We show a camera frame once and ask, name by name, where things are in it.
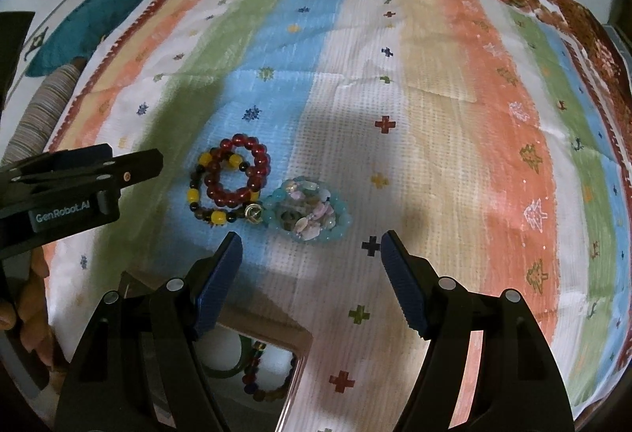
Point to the wooden jewelry box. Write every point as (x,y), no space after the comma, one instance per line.
(261,396)

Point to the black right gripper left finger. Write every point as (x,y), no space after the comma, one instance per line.
(206,286)

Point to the green jade bangle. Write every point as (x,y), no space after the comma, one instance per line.
(224,354)

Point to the teal pillow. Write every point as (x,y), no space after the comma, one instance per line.
(79,33)

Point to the person's left hand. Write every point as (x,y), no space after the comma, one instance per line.
(31,308)

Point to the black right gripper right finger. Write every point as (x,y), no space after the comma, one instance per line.
(435,307)

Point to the grey striped bolster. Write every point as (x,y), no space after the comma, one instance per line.
(43,112)

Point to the striped colourful woven cloth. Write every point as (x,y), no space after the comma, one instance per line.
(480,135)

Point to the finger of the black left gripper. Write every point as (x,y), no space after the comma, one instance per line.
(133,167)

